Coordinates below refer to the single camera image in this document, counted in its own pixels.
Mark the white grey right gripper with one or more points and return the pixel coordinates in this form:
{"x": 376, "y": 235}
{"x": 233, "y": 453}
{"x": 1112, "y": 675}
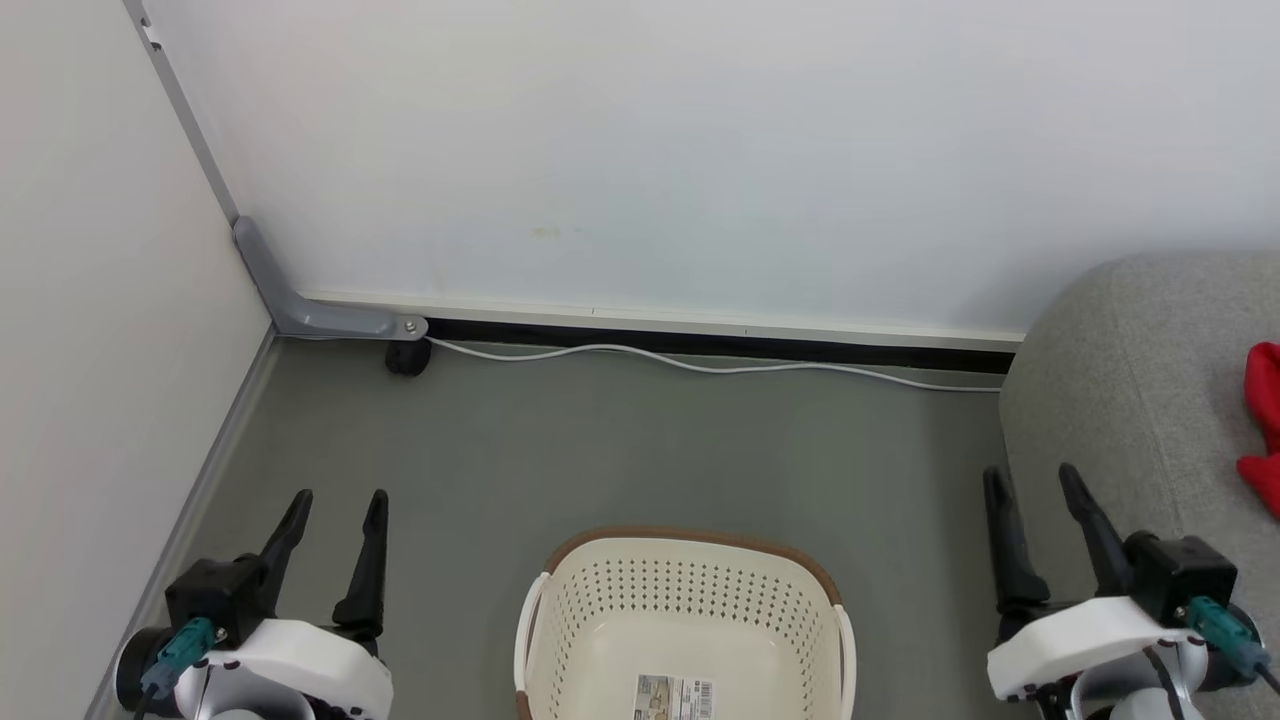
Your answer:
{"x": 1080, "y": 640}

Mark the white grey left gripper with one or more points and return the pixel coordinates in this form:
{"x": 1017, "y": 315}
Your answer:
{"x": 300, "y": 675}

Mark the red fleece garment white trim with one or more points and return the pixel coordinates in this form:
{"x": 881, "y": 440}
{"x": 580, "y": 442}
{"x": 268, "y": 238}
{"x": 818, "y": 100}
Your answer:
{"x": 1268, "y": 400}

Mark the cream perforated laundry basket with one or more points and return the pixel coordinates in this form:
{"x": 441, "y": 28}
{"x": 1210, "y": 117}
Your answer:
{"x": 690, "y": 640}

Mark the printed basket label sticker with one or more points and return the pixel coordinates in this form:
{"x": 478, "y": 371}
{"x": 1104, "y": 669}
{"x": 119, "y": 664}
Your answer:
{"x": 675, "y": 698}

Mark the grey fabric sofa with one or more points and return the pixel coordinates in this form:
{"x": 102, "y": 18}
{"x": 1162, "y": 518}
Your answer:
{"x": 1130, "y": 400}

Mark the black caster wheel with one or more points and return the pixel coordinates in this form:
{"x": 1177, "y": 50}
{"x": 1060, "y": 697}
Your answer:
{"x": 408, "y": 358}

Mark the cream baseboard strip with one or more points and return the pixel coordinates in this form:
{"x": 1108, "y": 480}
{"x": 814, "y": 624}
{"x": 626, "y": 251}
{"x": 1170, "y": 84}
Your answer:
{"x": 650, "y": 318}

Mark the grey metal corner profile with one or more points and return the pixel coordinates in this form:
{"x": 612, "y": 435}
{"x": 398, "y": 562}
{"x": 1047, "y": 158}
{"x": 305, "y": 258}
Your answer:
{"x": 185, "y": 110}

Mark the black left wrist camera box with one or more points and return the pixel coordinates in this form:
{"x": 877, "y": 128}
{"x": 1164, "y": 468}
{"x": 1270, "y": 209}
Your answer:
{"x": 215, "y": 590}

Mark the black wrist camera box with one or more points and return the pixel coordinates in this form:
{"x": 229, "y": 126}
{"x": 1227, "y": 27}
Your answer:
{"x": 215, "y": 590}
{"x": 1180, "y": 575}

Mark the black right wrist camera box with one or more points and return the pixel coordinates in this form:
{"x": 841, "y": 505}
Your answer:
{"x": 1180, "y": 575}

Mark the teal left camera connector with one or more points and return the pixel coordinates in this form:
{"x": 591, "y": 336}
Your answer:
{"x": 180, "y": 650}

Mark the teal camera connector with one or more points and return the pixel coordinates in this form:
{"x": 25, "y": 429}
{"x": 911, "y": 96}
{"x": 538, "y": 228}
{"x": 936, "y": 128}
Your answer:
{"x": 1225, "y": 630}
{"x": 180, "y": 650}

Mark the teal right camera connector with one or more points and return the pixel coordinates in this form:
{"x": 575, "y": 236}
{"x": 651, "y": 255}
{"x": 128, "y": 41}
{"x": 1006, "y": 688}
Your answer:
{"x": 1225, "y": 630}

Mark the grey metal floor bracket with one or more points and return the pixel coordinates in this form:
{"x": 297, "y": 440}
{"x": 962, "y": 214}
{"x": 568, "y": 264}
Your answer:
{"x": 300, "y": 318}

